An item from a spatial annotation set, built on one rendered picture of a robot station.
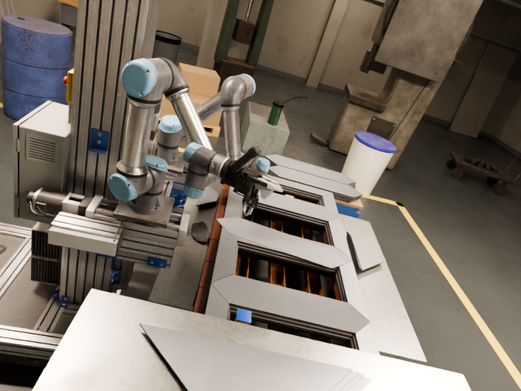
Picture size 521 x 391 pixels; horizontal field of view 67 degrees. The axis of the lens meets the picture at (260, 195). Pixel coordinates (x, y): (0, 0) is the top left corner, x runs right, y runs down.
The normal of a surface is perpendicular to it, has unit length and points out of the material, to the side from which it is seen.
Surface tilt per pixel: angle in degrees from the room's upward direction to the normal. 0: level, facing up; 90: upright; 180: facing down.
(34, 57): 90
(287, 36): 90
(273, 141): 90
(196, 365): 0
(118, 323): 0
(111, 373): 0
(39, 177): 90
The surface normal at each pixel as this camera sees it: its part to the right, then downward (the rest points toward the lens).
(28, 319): 0.29, -0.84
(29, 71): 0.20, 0.53
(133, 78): -0.33, 0.24
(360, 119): -0.13, 0.45
